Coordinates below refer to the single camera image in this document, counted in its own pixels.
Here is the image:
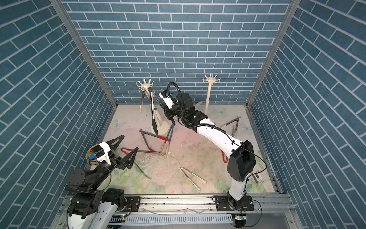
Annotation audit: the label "cream utensil rack right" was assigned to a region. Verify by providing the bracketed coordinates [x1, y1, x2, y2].
[203, 74, 220, 114]

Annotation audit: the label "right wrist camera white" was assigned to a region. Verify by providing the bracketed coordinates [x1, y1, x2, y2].
[159, 89, 175, 110]

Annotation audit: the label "plain steel scalloped tongs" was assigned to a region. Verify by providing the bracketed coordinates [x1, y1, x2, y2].
[220, 116, 241, 137]

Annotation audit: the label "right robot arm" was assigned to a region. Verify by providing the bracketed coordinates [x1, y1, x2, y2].
[151, 90, 267, 210]

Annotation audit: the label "red ring steel tongs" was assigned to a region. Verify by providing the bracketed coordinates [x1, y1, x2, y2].
[121, 148, 162, 180]

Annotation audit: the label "black silicone tongs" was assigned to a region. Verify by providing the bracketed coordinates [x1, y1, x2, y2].
[148, 87, 160, 135]

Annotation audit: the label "red tip grey tongs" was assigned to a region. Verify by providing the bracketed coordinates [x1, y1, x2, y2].
[139, 129, 167, 152]

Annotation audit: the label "aluminium corner post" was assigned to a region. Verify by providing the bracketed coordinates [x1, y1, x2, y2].
[246, 0, 301, 108]
[50, 0, 118, 109]

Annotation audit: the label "yellow bowl with items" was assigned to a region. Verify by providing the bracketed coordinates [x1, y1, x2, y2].
[86, 145, 99, 166]

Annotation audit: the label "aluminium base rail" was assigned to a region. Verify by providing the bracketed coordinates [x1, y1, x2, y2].
[51, 194, 302, 229]

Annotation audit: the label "steel tongs red handles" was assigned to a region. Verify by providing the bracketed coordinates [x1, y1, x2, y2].
[221, 150, 229, 164]

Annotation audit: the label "cream silicone steel tongs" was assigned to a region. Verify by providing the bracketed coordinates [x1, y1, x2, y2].
[140, 87, 151, 112]

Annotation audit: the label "aluminium corner post right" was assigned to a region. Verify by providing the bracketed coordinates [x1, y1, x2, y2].
[246, 0, 301, 108]

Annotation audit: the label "blue wooden tip tongs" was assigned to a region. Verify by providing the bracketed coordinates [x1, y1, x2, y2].
[161, 125, 174, 159]

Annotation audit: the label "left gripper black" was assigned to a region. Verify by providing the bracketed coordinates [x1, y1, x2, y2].
[89, 136, 137, 190]

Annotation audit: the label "cream utensil rack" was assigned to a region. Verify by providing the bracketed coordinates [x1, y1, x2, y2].
[136, 78, 169, 135]
[203, 74, 220, 114]

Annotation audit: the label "cream utensil rack left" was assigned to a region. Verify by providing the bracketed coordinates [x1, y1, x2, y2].
[136, 78, 169, 135]

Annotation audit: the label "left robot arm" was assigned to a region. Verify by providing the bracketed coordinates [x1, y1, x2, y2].
[65, 135, 126, 229]

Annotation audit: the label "aluminium corner post left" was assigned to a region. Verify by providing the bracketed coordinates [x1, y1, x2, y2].
[50, 0, 118, 109]

